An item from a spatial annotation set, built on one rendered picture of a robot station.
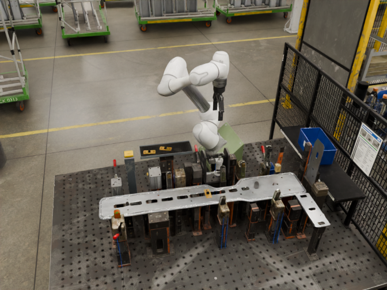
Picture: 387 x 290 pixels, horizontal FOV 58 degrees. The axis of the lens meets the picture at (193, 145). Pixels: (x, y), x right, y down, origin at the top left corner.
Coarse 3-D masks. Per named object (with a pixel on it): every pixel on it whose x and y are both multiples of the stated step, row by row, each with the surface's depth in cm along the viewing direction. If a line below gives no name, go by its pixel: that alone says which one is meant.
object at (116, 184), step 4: (112, 180) 232; (116, 180) 232; (120, 180) 232; (112, 184) 228; (116, 184) 228; (120, 184) 228; (112, 188) 227; (116, 188) 228; (120, 188) 229; (112, 192) 230; (116, 192) 230; (120, 192) 231; (120, 204) 238; (124, 220) 247
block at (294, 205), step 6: (288, 204) 229; (294, 204) 226; (288, 210) 229; (294, 210) 222; (300, 210) 224; (288, 216) 230; (294, 216) 226; (288, 222) 233; (294, 222) 231; (282, 228) 243; (288, 228) 233; (294, 228) 234; (288, 234) 237; (294, 234) 238
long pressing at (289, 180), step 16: (272, 176) 246; (288, 176) 246; (144, 192) 230; (160, 192) 231; (176, 192) 231; (192, 192) 232; (240, 192) 232; (256, 192) 232; (272, 192) 232; (288, 192) 233; (304, 192) 233; (112, 208) 219; (128, 208) 219; (144, 208) 219; (160, 208) 219; (176, 208) 220
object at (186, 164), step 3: (186, 162) 242; (189, 162) 242; (186, 165) 239; (189, 165) 240; (186, 168) 239; (189, 168) 240; (186, 171) 241; (189, 171) 242; (186, 174) 243; (189, 174) 244; (186, 177) 245; (189, 177) 245; (186, 180) 246; (189, 180) 247; (186, 183) 248; (189, 183) 248; (186, 186) 250; (186, 198) 256
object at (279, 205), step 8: (272, 200) 221; (280, 200) 220; (272, 208) 223; (280, 208) 216; (272, 216) 224; (280, 216) 220; (272, 224) 231; (280, 224) 225; (272, 232) 230; (272, 240) 234
